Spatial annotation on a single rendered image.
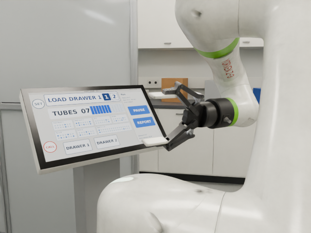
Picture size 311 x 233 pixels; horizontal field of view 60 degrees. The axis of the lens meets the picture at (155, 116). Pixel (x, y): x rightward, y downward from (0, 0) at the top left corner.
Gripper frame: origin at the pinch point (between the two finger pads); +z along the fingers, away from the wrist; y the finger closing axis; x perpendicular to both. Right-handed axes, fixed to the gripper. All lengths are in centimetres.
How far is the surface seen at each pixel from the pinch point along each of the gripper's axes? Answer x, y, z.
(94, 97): 42.8, 9.6, 0.4
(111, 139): 26.9, 20.4, -1.5
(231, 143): 118, 100, -184
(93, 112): 36.7, 13.4, 2.5
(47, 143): 26.5, 18.5, 21.0
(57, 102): 40.2, 9.9, 15.2
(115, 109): 38.2, 13.4, -7.2
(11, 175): 132, 103, 28
